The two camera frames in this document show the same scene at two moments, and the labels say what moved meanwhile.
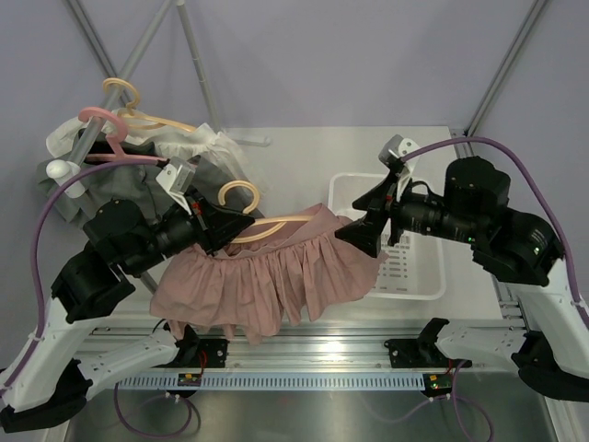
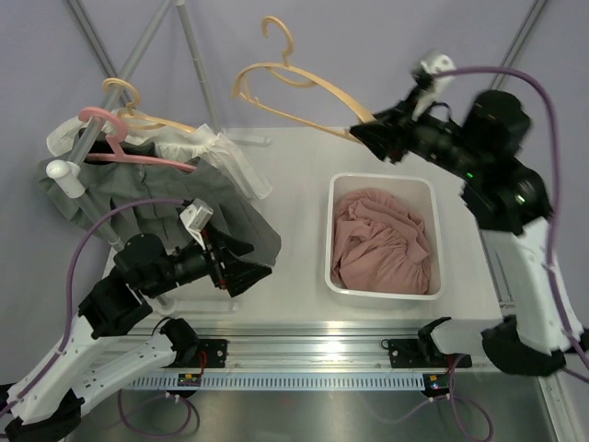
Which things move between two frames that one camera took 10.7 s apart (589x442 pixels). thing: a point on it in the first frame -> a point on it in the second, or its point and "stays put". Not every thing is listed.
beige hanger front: x=278 y=221 -> x=288 y=64
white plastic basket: x=416 y=269 stays put
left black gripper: x=214 y=226 -> x=239 y=274
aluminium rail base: x=309 y=345 stays put
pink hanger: x=115 y=141 stays put
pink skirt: x=257 y=288 -> x=379 y=245
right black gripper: x=363 y=233 -> x=391 y=133
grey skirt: x=210 y=184 stays put
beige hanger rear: x=134 y=120 stays put
